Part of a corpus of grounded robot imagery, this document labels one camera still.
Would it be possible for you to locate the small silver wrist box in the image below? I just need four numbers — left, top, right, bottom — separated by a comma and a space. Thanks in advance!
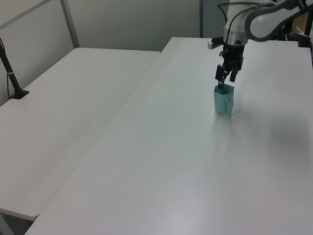
206, 36, 224, 50

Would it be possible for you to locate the white side table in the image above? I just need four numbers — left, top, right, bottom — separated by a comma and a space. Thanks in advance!
0, 47, 162, 219

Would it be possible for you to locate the black camera stand clamp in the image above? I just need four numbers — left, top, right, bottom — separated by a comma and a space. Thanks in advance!
289, 14, 313, 49

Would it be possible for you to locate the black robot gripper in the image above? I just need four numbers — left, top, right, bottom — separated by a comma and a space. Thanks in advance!
215, 42, 246, 91

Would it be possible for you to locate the brown cardboard box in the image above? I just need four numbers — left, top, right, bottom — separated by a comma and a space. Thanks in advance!
292, 11, 311, 36

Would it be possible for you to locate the grey metal partition frame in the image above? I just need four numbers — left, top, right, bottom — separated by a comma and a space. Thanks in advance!
0, 0, 81, 49

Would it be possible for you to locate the light teal faceted cup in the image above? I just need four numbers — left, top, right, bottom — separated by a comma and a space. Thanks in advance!
213, 83, 235, 117

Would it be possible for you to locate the black pole stand with base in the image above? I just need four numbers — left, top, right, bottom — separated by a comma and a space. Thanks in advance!
0, 36, 30, 100

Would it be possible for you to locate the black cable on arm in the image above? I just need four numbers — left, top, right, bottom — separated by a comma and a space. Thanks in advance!
217, 1, 264, 47

